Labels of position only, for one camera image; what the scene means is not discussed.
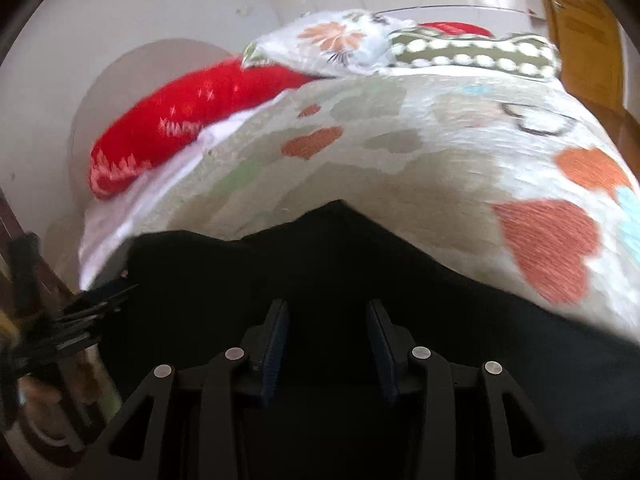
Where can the white bed sheet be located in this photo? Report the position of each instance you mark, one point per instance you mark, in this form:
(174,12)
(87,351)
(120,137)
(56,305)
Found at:
(150,200)

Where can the small red pillow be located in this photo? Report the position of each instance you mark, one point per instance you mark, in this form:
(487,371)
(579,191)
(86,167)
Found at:
(450,27)

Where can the floral white pillow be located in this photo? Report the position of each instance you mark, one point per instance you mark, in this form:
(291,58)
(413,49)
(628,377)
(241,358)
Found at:
(330,35)

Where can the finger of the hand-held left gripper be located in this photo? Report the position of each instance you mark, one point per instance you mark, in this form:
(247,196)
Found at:
(95,310)

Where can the red blanket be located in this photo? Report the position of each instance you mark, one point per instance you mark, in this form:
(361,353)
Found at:
(200,105)

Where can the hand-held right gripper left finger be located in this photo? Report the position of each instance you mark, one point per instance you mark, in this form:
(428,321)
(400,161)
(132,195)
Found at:
(275,342)

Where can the black pants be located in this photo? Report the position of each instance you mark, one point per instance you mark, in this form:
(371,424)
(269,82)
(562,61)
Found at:
(325,260)

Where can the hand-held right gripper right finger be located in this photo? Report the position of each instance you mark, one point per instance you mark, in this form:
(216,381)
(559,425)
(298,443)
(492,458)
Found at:
(382,347)

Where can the green polka-dot pillow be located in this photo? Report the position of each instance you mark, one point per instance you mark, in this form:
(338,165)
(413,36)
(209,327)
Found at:
(475,52)

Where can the heart-print quilted blanket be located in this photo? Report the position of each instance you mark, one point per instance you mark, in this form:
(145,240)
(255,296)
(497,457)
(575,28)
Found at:
(400,160)

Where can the beige curved headboard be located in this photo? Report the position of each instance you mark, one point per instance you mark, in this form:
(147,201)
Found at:
(125,75)

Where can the wooden door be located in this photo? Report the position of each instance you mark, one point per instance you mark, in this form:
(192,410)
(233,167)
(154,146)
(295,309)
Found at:
(585,35)

